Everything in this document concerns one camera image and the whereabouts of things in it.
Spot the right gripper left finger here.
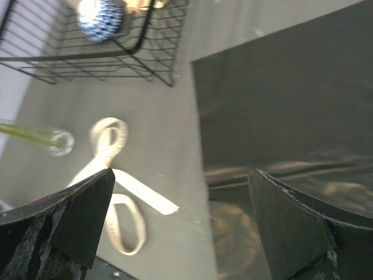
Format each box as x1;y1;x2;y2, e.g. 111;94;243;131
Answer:
1;169;115;279

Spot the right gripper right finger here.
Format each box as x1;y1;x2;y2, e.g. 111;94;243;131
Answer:
248;167;372;279

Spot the pale pink rose spray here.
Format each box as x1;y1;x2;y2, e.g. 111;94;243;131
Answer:
1;122;64;146

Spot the white printed ribbon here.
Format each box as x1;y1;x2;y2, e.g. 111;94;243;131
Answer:
69;117;180;256

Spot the black wrapping paper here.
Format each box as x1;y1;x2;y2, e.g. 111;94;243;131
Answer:
192;1;372;279

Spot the clear glass vase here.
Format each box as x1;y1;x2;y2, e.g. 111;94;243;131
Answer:
32;127;75;157

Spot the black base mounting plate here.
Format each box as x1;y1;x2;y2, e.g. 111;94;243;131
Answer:
85;257;135;280

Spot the blue white patterned bowl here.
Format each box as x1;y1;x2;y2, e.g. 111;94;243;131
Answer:
77;0;123;43

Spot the cream floral plate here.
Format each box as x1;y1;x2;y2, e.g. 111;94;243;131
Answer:
123;0;168;13

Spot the black wire dish rack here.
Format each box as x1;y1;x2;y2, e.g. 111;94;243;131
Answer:
1;1;189;86

